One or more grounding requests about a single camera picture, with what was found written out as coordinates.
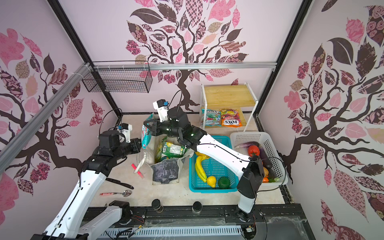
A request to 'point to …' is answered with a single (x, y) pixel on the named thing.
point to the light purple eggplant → (248, 144)
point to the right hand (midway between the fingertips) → (144, 121)
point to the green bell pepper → (224, 182)
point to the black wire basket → (119, 76)
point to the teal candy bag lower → (213, 118)
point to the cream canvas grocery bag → (163, 171)
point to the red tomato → (253, 150)
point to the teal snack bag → (146, 134)
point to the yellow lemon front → (211, 180)
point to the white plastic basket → (237, 138)
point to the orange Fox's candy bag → (230, 118)
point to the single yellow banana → (198, 166)
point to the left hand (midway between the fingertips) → (144, 143)
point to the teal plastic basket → (212, 167)
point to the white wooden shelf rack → (240, 97)
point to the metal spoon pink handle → (126, 193)
